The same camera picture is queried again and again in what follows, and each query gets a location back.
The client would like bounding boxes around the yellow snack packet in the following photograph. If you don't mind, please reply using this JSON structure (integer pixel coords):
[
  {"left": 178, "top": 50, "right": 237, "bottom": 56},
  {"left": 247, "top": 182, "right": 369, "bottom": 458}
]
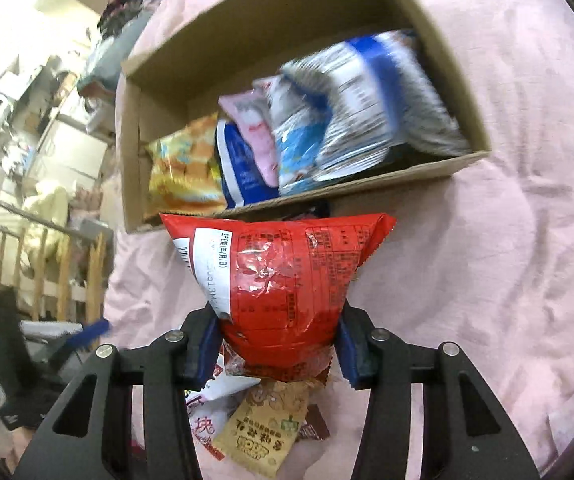
[{"left": 144, "top": 112, "right": 228, "bottom": 214}]

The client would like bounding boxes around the pink snack packet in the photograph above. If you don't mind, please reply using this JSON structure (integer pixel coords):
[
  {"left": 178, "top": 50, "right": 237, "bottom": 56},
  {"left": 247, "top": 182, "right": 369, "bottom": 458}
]
[{"left": 218, "top": 76, "right": 281, "bottom": 187}]

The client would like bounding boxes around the wooden chair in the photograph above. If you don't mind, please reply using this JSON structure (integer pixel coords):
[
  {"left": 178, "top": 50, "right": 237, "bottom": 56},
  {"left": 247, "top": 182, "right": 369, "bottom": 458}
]
[{"left": 0, "top": 190, "right": 110, "bottom": 322}]

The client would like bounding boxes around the red white snack packet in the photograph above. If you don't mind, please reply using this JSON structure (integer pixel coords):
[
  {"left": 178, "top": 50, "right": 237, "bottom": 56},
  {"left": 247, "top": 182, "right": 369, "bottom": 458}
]
[{"left": 221, "top": 342, "right": 263, "bottom": 379}]

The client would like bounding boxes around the brown cardboard box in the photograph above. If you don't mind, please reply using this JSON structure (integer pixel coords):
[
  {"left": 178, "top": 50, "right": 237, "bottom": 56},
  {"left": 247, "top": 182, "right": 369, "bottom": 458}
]
[{"left": 117, "top": 0, "right": 492, "bottom": 234}]

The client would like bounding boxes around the white yellow noodle packet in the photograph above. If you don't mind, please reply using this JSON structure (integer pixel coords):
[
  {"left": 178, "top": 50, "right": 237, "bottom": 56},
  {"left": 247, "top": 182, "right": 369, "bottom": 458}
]
[{"left": 184, "top": 345, "right": 264, "bottom": 461}]

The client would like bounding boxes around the silver light blue snack packet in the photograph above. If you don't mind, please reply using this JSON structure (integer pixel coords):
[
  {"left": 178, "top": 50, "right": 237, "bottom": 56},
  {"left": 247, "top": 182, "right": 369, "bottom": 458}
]
[{"left": 272, "top": 80, "right": 368, "bottom": 197}]

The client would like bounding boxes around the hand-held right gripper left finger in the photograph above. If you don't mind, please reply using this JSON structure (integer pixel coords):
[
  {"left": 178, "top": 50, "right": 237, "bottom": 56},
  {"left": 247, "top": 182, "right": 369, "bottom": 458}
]
[{"left": 14, "top": 307, "right": 224, "bottom": 480}]

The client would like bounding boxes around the tan cartoon snack packet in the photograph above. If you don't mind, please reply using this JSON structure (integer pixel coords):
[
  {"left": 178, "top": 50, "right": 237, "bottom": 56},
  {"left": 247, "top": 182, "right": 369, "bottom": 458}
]
[{"left": 212, "top": 379, "right": 311, "bottom": 479}]

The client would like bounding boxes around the white cabinet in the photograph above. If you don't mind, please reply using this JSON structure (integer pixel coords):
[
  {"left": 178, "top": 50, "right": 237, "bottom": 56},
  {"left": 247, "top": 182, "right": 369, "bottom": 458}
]
[{"left": 32, "top": 112, "right": 108, "bottom": 187}]

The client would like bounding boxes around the white blue striped snack packet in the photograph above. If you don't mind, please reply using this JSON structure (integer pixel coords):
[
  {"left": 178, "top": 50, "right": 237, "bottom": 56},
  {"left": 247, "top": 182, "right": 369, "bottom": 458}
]
[{"left": 279, "top": 30, "right": 473, "bottom": 182}]

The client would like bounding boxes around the pile of clothes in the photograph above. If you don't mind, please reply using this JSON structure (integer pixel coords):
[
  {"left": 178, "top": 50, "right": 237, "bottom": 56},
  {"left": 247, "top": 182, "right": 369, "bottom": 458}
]
[{"left": 79, "top": 0, "right": 164, "bottom": 97}]

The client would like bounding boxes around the cream jacket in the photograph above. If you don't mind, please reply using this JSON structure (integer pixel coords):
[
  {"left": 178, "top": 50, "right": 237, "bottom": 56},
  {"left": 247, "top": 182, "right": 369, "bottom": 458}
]
[{"left": 19, "top": 180, "right": 71, "bottom": 272}]

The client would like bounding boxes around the dark blue snack packet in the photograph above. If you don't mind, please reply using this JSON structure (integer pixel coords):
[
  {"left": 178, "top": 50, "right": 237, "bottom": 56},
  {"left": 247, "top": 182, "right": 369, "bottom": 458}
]
[{"left": 215, "top": 119, "right": 281, "bottom": 208}]

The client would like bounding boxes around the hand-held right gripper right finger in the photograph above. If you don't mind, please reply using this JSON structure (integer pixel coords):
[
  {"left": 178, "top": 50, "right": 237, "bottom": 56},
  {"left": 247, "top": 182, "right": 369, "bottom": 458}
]
[{"left": 336, "top": 300, "right": 540, "bottom": 480}]

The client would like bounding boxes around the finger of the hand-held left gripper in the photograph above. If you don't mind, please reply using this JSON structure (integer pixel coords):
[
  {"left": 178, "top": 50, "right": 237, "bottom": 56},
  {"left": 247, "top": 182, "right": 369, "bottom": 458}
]
[{"left": 47, "top": 318, "right": 114, "bottom": 367}]

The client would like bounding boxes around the brown snack packet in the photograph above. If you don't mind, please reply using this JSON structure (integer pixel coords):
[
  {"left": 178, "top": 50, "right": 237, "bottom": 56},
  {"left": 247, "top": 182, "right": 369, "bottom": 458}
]
[{"left": 297, "top": 402, "right": 332, "bottom": 441}]

